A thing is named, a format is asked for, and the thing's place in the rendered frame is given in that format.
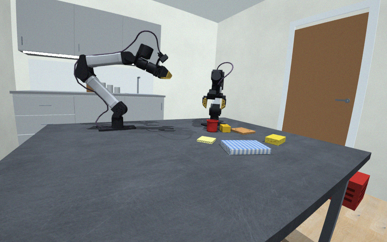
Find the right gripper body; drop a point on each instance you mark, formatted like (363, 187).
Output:
(156, 70)

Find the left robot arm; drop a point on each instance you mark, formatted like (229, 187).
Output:
(215, 110)

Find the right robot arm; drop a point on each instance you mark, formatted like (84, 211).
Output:
(84, 71)

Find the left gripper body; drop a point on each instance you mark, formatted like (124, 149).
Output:
(217, 95)

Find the red cup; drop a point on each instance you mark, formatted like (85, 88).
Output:
(212, 125)

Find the pale yellow sticky-note pad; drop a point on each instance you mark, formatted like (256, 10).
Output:
(205, 139)

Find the light orange square coaster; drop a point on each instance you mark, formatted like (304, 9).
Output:
(242, 131)

